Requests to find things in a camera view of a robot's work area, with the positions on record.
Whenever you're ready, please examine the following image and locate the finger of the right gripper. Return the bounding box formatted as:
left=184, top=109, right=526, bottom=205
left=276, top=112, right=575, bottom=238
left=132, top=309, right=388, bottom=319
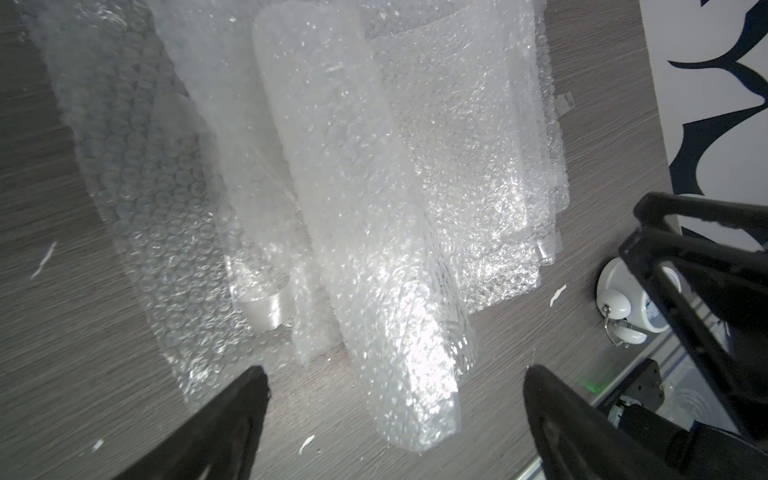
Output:
left=619, top=228, right=767, bottom=441
left=632, top=192, right=767, bottom=246

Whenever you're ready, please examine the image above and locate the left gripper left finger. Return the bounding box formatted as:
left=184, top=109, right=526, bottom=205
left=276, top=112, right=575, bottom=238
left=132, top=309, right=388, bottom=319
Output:
left=117, top=366, right=271, bottom=479

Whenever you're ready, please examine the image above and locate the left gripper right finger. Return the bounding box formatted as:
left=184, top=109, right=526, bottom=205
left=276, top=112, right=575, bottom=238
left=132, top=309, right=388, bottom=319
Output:
left=523, top=365, right=678, bottom=479

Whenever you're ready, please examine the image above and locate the bubble-wrapped cylinder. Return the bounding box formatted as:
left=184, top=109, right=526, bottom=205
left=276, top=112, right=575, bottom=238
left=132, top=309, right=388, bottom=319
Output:
left=150, top=1, right=569, bottom=363

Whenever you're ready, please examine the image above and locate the bubble-wrapped roll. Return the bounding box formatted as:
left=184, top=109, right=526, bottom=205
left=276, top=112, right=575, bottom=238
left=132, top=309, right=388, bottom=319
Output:
left=253, top=1, right=474, bottom=452

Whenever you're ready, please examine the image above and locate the bubble wrap around vase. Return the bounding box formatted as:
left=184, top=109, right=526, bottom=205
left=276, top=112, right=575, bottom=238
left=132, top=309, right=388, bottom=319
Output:
left=19, top=1, right=294, bottom=406

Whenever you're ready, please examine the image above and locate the white alarm clock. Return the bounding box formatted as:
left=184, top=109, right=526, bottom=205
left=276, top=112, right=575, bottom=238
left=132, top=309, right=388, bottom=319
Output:
left=595, top=258, right=670, bottom=348

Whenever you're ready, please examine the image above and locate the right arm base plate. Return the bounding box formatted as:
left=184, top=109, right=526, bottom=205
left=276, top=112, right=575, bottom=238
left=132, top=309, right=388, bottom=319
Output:
left=597, top=358, right=665, bottom=414

